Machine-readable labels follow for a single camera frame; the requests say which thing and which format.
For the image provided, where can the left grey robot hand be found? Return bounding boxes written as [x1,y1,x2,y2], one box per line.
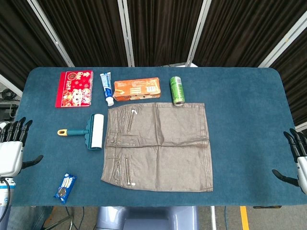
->
[0,116,44,178]

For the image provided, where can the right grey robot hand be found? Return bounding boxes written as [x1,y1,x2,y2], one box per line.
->
[272,128,307,195]

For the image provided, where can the teal lint roller yellow handle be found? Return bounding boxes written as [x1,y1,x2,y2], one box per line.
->
[57,114,105,151]

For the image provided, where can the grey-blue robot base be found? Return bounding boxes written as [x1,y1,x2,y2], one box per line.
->
[95,206,200,230]

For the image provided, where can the black equipment box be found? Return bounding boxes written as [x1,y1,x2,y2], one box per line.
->
[0,100,20,120]

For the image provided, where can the blue cookie packet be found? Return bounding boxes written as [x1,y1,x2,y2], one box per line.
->
[53,172,78,205]

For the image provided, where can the blue carpeted table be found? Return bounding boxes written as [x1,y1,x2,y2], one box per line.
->
[11,66,307,208]

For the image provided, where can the red spiral notebook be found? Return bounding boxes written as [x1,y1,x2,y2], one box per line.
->
[55,70,94,108]

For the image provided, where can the dark brown curtain panel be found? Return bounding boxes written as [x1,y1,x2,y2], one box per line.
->
[270,31,307,127]
[0,0,69,84]
[193,0,307,68]
[127,0,204,67]
[37,0,128,68]

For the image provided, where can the white table leg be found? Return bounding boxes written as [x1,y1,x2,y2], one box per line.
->
[210,206,217,230]

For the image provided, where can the blue white toothpaste tube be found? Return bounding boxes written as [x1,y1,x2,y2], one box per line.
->
[99,72,115,107]

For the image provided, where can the brown folded shorts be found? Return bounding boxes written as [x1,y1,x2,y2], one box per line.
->
[100,102,214,193]

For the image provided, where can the orange carton box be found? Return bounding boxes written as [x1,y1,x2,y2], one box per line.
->
[113,77,162,102]

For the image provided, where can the green drink can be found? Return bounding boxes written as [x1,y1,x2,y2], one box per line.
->
[169,76,186,107]

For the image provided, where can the white partition foot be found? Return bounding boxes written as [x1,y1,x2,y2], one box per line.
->
[163,62,199,68]

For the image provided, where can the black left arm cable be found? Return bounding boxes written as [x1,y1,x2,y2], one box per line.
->
[2,177,12,230]

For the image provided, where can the black floor cable bundle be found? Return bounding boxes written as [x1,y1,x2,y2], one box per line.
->
[0,88,18,100]

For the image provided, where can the white partition frame post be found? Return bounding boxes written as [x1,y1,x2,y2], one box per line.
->
[185,0,212,68]
[258,11,307,68]
[26,0,75,68]
[117,0,135,67]
[0,73,24,98]

